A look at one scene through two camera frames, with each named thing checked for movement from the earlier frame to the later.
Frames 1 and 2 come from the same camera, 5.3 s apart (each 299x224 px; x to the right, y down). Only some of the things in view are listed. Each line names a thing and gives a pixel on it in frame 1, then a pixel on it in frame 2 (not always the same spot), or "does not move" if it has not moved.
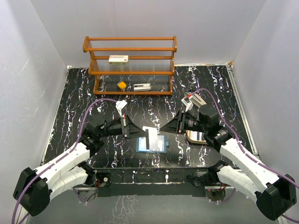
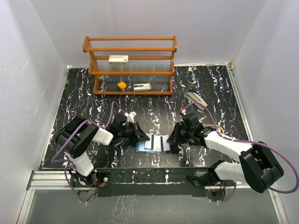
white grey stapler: [139, 87] does not move
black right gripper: [172, 126] to [174, 137]
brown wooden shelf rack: [131, 65] does not move
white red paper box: [118, 60] does not move
